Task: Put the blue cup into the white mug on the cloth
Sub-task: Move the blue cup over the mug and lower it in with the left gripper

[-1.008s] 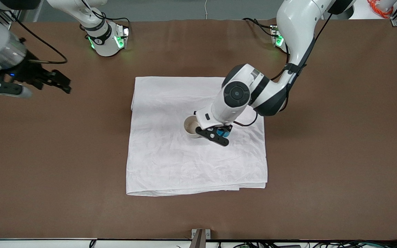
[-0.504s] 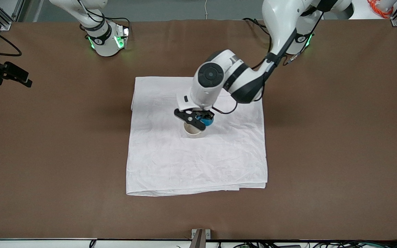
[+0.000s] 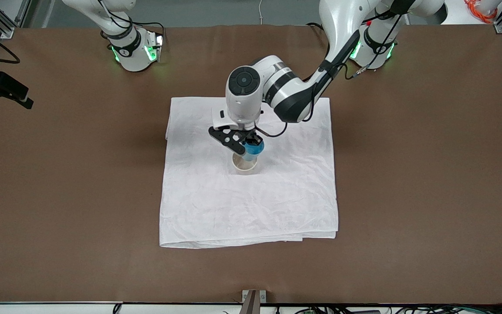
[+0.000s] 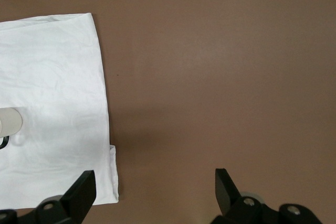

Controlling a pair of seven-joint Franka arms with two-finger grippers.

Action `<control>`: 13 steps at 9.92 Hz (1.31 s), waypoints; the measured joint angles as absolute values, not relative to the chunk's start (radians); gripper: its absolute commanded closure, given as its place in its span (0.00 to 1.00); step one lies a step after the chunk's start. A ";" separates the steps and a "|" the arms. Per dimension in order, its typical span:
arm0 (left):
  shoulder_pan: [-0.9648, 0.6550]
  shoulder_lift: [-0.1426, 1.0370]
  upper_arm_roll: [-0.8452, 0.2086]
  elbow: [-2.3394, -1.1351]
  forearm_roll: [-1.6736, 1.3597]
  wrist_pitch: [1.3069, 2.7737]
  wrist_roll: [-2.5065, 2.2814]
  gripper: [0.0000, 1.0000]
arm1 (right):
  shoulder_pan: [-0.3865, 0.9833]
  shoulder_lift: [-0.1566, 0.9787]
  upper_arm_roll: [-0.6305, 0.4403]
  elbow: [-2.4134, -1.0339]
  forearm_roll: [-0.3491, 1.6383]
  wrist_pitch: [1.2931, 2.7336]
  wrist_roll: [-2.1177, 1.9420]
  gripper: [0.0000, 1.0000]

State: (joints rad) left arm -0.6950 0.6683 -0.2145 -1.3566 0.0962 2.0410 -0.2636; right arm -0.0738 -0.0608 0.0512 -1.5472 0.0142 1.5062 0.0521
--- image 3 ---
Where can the small blue cup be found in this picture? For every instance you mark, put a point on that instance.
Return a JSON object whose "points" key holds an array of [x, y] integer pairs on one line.
{"points": [[255, 151]]}

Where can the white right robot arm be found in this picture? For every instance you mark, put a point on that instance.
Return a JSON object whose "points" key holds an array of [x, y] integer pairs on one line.
{"points": [[133, 52]]}

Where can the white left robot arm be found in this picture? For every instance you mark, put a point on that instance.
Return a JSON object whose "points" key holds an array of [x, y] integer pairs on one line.
{"points": [[294, 93]]}

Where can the white folded cloth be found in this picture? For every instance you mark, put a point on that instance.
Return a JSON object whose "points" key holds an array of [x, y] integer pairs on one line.
{"points": [[277, 200]]}

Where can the grey metal camera bracket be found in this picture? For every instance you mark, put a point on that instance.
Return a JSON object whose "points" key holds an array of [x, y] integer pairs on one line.
{"points": [[253, 301]]}

